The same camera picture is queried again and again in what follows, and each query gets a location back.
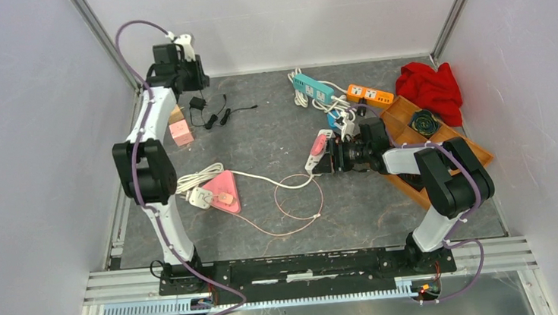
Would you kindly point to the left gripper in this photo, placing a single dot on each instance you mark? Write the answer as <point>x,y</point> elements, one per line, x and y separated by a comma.
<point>201,80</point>

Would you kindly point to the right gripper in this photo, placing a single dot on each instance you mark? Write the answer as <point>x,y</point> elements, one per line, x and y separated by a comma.
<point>335,159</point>

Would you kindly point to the white usb power strip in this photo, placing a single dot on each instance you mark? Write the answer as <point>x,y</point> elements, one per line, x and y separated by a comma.
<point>312,160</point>

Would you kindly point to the small black adapter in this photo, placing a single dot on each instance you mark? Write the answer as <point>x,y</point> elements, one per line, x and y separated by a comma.
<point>197,103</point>

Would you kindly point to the wooden cube adapter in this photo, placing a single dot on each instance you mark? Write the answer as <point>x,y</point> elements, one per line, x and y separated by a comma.
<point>176,115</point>

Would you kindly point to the blue folding extension socket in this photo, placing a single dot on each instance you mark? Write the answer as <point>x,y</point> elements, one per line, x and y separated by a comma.
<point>334,120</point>

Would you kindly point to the pink plug adapter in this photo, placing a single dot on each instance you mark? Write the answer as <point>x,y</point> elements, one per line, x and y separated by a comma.
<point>181,133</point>

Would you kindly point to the black power adapter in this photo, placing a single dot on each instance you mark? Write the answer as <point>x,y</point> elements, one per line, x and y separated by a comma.
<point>361,110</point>

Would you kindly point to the teal power strip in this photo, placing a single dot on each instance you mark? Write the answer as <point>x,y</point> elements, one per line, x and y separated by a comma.
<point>313,88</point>

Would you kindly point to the orange power strip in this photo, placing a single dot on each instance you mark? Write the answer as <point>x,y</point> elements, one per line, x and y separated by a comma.
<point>370,96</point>

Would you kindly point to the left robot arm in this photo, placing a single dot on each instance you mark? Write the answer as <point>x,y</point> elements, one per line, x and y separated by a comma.
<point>145,170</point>

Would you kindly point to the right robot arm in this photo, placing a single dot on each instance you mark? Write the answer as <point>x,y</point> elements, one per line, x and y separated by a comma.
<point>455,181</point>

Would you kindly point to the pink folding plug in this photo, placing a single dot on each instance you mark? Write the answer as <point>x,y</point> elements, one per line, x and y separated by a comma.
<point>319,145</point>

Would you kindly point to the white charger plug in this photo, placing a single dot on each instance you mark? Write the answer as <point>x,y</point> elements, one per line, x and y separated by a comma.
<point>200,197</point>

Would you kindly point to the pink square power strip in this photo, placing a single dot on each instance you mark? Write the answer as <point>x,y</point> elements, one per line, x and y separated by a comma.
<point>224,182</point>

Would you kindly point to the orange pink usb charger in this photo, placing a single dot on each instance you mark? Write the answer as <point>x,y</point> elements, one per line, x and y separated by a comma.
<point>226,198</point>

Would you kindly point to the red cloth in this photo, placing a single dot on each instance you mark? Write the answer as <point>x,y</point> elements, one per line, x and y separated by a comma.
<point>435,90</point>

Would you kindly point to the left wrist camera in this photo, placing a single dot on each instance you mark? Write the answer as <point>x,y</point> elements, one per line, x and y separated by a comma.
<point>185,43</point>

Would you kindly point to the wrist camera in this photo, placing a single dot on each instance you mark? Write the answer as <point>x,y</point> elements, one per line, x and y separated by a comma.
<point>346,127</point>
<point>185,43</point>

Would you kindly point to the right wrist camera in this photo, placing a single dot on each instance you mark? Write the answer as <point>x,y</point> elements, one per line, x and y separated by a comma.
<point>346,127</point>

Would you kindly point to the dark green ring object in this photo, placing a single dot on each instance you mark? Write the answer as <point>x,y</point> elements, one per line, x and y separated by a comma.
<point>424,123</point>

